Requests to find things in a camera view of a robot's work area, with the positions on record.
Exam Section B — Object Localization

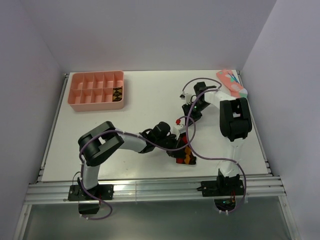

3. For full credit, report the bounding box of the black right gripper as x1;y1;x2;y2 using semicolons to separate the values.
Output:
182;100;211;127

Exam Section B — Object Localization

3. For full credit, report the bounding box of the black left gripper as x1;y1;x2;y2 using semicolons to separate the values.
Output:
155;134;185;160

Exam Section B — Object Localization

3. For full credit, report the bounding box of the red yellow argyle sock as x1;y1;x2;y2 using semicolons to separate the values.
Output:
173;133;197;165

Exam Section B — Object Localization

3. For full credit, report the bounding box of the brown tan argyle sock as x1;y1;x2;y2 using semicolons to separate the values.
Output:
112;86;123;102

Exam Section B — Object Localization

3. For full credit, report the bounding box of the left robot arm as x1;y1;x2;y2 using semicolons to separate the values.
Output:
77;121;188;200

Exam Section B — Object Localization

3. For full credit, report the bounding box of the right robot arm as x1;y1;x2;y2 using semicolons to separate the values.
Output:
181;81;252;195

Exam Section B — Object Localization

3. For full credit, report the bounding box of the pink patterned sock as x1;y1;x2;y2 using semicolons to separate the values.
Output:
216;69;248;98

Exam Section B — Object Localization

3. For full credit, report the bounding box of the pink divided organizer tray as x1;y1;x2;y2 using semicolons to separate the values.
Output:
67;70;125;112

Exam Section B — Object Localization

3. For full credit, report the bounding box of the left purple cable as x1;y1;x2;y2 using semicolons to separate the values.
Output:
78;115;196;221

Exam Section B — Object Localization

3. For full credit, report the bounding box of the purple cable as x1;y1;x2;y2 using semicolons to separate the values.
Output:
78;115;196;221
181;77;248;215

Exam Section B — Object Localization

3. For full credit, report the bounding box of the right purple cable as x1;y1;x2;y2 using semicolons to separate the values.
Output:
181;77;248;215

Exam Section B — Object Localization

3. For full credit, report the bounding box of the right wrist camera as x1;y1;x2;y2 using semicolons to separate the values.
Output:
179;92;193;105

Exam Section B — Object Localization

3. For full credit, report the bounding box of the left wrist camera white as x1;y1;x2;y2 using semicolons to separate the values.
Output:
172;118;186;140

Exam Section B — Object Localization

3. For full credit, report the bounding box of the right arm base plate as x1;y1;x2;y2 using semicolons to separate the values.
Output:
196;180;245;197

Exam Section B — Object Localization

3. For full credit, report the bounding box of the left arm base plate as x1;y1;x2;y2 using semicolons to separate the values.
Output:
67;184;114;202

